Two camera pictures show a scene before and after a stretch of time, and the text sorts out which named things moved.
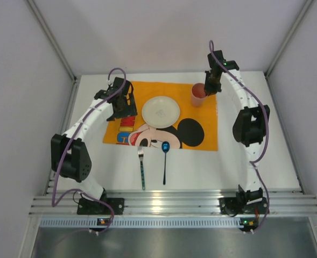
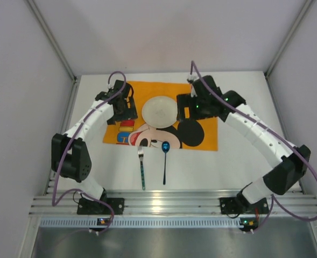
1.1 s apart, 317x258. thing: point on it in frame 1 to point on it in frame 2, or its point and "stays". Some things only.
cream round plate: x=160 y=112 stays
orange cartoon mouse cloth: x=196 y=128 stays
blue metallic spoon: x=166 y=147 stays
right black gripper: x=210 y=86 to x=188 y=108
